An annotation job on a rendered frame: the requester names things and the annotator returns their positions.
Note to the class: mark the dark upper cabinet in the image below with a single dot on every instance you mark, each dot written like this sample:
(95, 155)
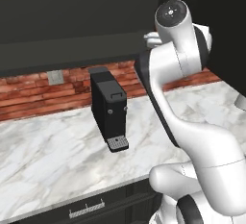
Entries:
(70, 16)

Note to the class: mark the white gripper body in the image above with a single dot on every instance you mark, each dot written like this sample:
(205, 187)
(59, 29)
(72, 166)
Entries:
(152, 39)

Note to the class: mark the black coffee machine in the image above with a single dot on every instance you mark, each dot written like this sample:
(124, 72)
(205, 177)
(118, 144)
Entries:
(107, 106)

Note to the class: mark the dark drawer front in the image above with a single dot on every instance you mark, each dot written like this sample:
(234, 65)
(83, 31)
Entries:
(64, 207)

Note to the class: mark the dark tall cabinet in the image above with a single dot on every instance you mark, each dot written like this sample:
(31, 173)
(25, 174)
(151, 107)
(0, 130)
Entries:
(227, 22)

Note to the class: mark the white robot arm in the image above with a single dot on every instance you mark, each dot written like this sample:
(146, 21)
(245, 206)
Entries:
(192, 144)

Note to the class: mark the grey wall outlet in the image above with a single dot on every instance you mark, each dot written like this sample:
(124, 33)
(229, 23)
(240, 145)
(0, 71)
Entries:
(55, 77)

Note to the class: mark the dark lower cabinet door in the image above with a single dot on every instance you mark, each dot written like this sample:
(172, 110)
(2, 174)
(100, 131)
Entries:
(144, 199)

